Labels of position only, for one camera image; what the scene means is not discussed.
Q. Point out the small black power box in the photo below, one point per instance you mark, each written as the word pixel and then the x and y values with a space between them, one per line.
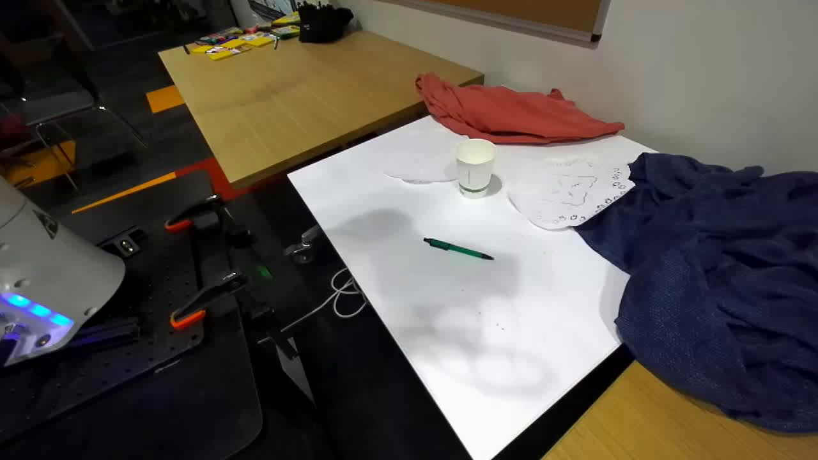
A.
pixel 127 244

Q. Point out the white coffee cup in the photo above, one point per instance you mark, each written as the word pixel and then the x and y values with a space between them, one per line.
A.
pixel 473 170

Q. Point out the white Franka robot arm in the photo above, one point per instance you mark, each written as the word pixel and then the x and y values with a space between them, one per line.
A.
pixel 51 263

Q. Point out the white lace paper doily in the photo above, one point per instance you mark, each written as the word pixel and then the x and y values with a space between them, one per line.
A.
pixel 565 193

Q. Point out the wooden table with black edge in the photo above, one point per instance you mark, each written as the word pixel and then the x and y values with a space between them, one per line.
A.
pixel 648 426

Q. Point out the light wooden table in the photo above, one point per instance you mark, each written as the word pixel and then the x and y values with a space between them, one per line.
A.
pixel 298 92

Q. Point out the green ballpoint pen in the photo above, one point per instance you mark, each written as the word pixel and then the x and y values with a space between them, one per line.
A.
pixel 456 248

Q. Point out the red cloth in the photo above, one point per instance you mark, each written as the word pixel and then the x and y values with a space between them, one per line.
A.
pixel 513 116

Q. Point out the black clamp with orange tip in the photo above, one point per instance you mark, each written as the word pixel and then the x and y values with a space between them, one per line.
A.
pixel 205 300
pixel 196 215

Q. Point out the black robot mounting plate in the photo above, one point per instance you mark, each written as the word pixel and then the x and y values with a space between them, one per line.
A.
pixel 128 358

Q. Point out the dark office chair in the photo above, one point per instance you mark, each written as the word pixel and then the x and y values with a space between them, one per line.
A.
pixel 51 106

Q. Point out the yellow marker box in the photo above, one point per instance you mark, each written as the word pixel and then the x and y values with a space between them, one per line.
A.
pixel 231 41

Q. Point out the dark blue cloth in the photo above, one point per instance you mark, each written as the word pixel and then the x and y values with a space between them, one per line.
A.
pixel 725 281

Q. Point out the cork notice board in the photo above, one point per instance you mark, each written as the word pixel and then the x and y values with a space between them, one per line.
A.
pixel 528 14

